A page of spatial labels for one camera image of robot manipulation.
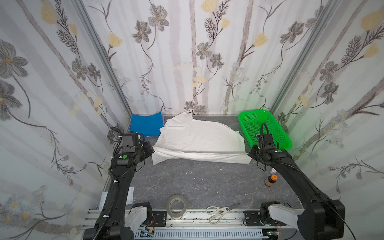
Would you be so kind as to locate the white t-shirt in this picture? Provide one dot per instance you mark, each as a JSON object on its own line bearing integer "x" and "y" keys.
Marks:
{"x": 183, "y": 137}

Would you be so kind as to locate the aluminium corner wall profile right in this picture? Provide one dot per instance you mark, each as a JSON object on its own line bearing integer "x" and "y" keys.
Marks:
{"x": 320, "y": 26}

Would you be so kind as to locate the aluminium corner wall profile left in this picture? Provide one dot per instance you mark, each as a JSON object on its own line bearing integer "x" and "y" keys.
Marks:
{"x": 101, "y": 52}

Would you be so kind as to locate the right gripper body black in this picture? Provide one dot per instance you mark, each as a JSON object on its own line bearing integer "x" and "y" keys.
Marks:
{"x": 253, "y": 151}

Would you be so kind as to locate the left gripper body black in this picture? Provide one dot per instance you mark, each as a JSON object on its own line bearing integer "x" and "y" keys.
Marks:
{"x": 149, "y": 149}

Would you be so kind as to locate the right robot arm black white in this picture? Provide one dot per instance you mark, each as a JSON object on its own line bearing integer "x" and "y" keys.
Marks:
{"x": 321, "y": 217}

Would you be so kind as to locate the brown bottle orange cap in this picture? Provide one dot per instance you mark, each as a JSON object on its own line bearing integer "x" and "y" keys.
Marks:
{"x": 271, "y": 180}

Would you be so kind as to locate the folded blue t-shirt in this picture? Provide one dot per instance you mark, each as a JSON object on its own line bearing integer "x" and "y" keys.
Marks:
{"x": 149, "y": 126}

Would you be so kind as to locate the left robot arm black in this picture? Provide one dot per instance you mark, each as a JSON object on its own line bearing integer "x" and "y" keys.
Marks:
{"x": 130, "y": 150}

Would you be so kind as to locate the roll of clear tape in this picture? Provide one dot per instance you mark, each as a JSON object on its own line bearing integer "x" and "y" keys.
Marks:
{"x": 176, "y": 207}

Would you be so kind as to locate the white slotted cable duct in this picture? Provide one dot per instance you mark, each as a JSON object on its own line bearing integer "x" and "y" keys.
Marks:
{"x": 202, "y": 234}

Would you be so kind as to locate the aluminium corner wall profile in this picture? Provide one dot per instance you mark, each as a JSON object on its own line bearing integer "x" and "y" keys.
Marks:
{"x": 101, "y": 52}
{"x": 320, "y": 26}

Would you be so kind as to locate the white handled scissors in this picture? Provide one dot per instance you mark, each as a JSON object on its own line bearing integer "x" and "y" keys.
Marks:
{"x": 217, "y": 213}

